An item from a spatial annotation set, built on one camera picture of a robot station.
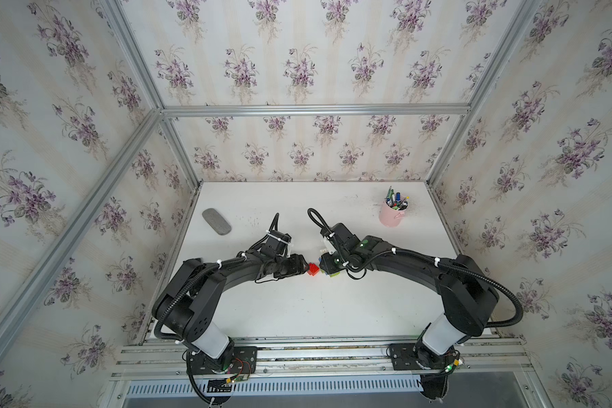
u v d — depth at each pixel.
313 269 0.88
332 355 0.75
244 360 0.72
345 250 0.66
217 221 1.04
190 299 0.45
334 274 0.80
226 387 0.72
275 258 0.74
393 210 0.96
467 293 0.45
